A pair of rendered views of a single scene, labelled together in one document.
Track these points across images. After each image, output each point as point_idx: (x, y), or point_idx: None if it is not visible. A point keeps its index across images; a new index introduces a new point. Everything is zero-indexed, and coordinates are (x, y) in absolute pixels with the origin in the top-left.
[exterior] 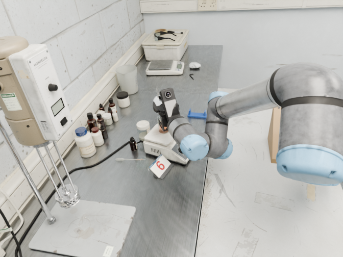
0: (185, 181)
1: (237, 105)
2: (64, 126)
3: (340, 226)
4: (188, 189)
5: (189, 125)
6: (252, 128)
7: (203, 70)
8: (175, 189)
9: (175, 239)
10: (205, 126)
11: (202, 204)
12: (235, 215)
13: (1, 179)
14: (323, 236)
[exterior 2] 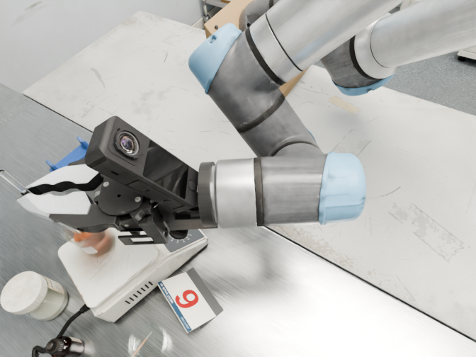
0: (251, 263)
1: (381, 1)
2: None
3: (405, 108)
4: (275, 266)
5: (265, 161)
6: (178, 99)
7: None
8: (265, 292)
9: (392, 342)
10: (258, 133)
11: (321, 254)
12: (361, 213)
13: None
14: (418, 130)
